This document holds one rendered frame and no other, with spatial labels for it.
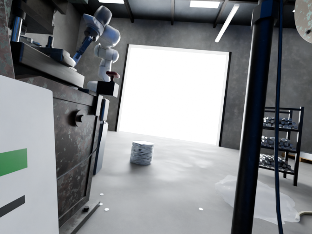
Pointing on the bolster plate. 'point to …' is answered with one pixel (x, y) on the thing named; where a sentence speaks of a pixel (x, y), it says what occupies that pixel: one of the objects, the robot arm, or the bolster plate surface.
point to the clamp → (56, 53)
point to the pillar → (17, 23)
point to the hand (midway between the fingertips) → (75, 59)
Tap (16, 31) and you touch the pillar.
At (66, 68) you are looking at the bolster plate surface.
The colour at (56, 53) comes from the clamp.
